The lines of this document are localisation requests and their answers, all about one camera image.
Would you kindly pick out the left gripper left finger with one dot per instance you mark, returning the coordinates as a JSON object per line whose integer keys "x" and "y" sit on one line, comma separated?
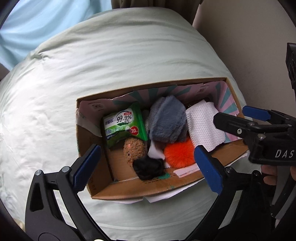
{"x": 54, "y": 210}

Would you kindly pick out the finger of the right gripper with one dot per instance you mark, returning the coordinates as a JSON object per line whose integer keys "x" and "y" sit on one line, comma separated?
{"x": 233, "y": 125}
{"x": 271, "y": 116}

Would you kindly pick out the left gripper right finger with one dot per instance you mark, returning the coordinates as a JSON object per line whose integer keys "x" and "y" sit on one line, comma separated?
{"x": 241, "y": 210}

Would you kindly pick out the orange fluffy pompom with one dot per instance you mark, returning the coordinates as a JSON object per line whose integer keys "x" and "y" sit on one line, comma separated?
{"x": 180, "y": 154}

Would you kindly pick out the grey fuzzy sock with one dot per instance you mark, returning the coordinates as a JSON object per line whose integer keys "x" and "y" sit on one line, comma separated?
{"x": 167, "y": 120}

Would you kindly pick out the black hair scrunchie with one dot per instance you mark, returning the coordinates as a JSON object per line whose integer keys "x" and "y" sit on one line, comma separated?
{"x": 148, "y": 168}

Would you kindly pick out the brown plush toy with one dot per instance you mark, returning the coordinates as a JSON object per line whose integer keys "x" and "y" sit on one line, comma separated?
{"x": 134, "y": 149}

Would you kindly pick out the green wet wipes pack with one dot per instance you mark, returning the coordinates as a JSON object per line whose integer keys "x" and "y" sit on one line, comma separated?
{"x": 124, "y": 124}

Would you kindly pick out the person's right hand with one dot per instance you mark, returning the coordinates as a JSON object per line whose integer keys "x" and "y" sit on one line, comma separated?
{"x": 271, "y": 174}

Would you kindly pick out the cardboard box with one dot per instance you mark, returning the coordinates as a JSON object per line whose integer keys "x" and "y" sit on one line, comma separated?
{"x": 148, "y": 134}

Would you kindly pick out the pale green bed sheet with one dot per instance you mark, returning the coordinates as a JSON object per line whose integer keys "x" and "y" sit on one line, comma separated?
{"x": 112, "y": 50}

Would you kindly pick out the light blue hanging cloth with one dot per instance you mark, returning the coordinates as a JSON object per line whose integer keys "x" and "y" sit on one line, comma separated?
{"x": 30, "y": 23}

